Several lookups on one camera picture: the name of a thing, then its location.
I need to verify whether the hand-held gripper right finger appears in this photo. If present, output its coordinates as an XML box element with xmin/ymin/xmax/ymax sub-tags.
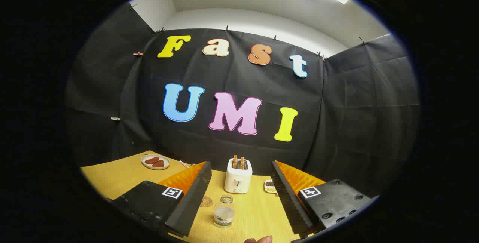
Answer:
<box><xmin>270</xmin><ymin>160</ymin><xmax>380</xmax><ymax>238</ymax></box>

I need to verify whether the black backdrop cloth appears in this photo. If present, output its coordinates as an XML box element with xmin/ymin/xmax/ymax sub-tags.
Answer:
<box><xmin>65</xmin><ymin>4</ymin><xmax>421</xmax><ymax>199</ymax></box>

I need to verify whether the wooden table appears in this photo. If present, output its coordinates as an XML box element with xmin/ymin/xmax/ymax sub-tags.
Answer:
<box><xmin>80</xmin><ymin>150</ymin><xmax>326</xmax><ymax>243</ymax></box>

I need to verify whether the white toaster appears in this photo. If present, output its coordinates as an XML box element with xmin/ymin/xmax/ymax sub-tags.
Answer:
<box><xmin>224</xmin><ymin>158</ymin><xmax>253</xmax><ymax>194</ymax></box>

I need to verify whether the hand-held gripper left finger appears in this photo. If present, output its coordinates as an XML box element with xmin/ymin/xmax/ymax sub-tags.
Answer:
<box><xmin>107</xmin><ymin>161</ymin><xmax>212</xmax><ymax>237</ymax></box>

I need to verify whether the clear plastic bottle green label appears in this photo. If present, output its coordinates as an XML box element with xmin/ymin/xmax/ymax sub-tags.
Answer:
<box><xmin>213</xmin><ymin>194</ymin><xmax>235</xmax><ymax>228</ymax></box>

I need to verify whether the round white plate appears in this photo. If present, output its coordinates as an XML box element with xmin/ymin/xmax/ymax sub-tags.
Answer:
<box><xmin>141</xmin><ymin>154</ymin><xmax>171</xmax><ymax>170</ymax></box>

